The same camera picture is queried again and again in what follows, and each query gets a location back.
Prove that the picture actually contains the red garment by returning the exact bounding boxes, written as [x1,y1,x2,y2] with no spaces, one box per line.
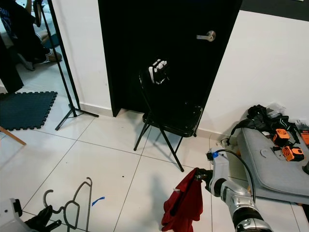
[162,168,204,232]

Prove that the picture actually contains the thick grey hanger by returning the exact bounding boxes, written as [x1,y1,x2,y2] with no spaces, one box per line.
[42,177,93,232]

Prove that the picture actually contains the grey hard case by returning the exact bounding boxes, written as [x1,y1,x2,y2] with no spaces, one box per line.
[237,127,309,206]

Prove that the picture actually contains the black folding chair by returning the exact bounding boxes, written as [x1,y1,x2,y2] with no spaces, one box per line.
[134,59,204,172]

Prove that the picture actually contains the black bag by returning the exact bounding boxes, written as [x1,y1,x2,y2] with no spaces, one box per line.
[229,104,300,141]

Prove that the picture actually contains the wooden stick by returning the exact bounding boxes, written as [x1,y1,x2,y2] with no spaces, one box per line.
[0,127,26,145]

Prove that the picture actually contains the orange box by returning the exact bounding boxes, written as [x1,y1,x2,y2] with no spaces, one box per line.
[300,128,309,145]

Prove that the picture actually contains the black white striped item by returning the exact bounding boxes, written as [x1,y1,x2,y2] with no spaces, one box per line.
[149,59,169,85]

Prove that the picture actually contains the dark foam mat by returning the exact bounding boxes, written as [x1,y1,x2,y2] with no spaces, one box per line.
[0,91,58,131]

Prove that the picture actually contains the black tripod stand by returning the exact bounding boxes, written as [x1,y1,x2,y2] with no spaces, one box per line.
[36,0,99,131]

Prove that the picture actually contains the black door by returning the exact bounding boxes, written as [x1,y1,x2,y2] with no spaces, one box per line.
[98,0,243,119]

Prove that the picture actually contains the person in black shirt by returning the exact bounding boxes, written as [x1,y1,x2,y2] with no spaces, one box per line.
[0,0,63,95]

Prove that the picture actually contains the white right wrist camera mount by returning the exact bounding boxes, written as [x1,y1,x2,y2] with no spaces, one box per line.
[207,147,228,182]

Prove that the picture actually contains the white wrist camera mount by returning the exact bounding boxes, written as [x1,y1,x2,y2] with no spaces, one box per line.
[0,198,26,232]
[207,147,228,182]

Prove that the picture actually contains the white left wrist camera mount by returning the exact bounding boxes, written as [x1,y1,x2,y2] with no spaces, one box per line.
[0,198,26,232]

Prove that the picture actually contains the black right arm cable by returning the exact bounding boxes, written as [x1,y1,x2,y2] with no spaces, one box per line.
[215,149,256,201]

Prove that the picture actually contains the silver door handle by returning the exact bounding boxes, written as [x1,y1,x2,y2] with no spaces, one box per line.
[197,30,216,42]

